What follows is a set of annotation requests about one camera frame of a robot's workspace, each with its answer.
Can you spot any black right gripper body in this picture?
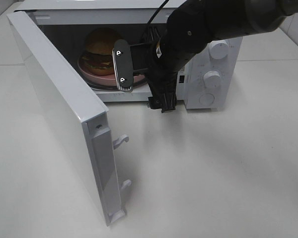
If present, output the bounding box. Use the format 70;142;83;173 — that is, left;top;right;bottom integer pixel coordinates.
129;27;189;77

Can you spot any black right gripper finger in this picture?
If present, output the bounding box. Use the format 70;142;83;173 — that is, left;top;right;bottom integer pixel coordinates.
146;71;177;113

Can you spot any round white door button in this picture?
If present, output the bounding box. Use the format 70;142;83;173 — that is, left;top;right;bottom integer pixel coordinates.
199;93;215;106

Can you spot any white microwave knob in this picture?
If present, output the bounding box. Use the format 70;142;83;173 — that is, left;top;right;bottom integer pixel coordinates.
209;40;229;60
203;70;222;88

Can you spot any pink round plate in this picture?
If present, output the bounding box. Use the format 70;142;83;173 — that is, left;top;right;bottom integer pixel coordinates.
77;53;147;87

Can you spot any toy hamburger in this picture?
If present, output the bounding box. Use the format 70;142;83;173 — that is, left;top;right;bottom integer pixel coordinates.
81;28;123;76

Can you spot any white microwave door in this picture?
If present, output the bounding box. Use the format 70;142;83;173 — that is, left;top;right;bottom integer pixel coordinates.
7;11;131;226

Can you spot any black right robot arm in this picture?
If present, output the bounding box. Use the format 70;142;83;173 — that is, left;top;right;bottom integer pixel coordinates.
133;0;298;113

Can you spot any glass microwave turntable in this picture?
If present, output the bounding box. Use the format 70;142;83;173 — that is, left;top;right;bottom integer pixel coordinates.
85;78;147;91

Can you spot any white microwave oven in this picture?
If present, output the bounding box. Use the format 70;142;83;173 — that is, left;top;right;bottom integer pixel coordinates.
8;0;242;109

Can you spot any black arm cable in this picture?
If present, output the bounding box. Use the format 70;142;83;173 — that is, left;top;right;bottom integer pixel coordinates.
139;0;169;44

